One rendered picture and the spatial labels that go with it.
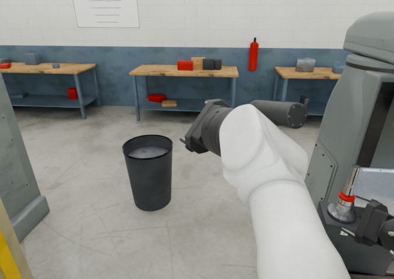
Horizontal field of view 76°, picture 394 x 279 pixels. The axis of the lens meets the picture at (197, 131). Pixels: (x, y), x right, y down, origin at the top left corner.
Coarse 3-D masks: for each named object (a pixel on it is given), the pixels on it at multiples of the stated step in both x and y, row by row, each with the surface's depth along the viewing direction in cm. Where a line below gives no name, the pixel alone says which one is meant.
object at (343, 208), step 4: (340, 200) 83; (336, 204) 85; (340, 204) 83; (344, 204) 82; (348, 204) 81; (352, 204) 81; (336, 208) 85; (340, 208) 83; (344, 208) 82; (348, 208) 82; (340, 212) 84; (344, 212) 83; (348, 212) 83
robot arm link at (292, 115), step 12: (264, 108) 37; (276, 108) 35; (288, 108) 32; (300, 108) 33; (216, 120) 41; (276, 120) 35; (288, 120) 33; (300, 120) 33; (216, 132) 39; (276, 132) 33; (216, 144) 39; (276, 144) 32; (288, 144) 34; (288, 156) 33; (300, 156) 35; (300, 168) 34
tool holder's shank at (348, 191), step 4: (352, 168) 78; (356, 168) 77; (360, 168) 77; (352, 172) 78; (356, 172) 77; (352, 176) 78; (356, 176) 78; (348, 180) 80; (352, 180) 79; (356, 180) 79; (348, 184) 80; (352, 184) 79; (344, 188) 82; (348, 188) 80; (352, 188) 80; (344, 192) 82; (348, 192) 81; (352, 192) 80; (348, 196) 81
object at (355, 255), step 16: (320, 208) 90; (352, 208) 89; (336, 224) 82; (352, 224) 82; (336, 240) 84; (352, 240) 82; (352, 256) 85; (368, 256) 83; (384, 256) 82; (368, 272) 86; (384, 272) 84
